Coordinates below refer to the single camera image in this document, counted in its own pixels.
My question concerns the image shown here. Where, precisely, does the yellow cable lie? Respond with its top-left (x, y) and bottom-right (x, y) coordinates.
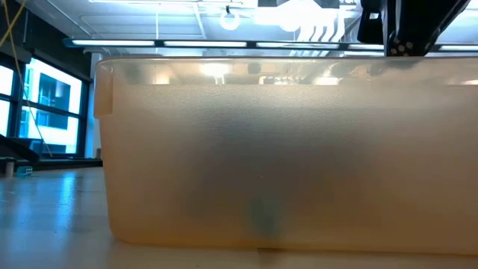
top-left (0, 0), bottom-right (54, 158)

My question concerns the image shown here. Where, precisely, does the thin wooden board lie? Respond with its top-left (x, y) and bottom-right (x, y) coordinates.
top-left (93, 55), bottom-right (478, 257)

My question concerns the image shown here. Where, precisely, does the white ring lamp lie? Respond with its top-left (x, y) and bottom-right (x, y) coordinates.
top-left (219, 4), bottom-right (241, 32)

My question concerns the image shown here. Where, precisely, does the white standoff foot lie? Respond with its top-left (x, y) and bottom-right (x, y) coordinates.
top-left (3, 156), bottom-right (16, 179)

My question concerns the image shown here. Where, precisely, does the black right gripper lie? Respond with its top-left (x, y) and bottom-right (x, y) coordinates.
top-left (386, 0), bottom-right (471, 57)

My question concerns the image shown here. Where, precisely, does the large glass window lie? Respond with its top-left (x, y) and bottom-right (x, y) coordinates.
top-left (0, 52), bottom-right (90, 158)

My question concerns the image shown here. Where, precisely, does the black aluminium table frame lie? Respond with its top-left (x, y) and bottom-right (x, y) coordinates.
top-left (0, 133), bottom-right (104, 171)

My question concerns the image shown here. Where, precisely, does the black ceiling light track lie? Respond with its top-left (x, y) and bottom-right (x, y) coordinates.
top-left (62, 37), bottom-right (478, 53)

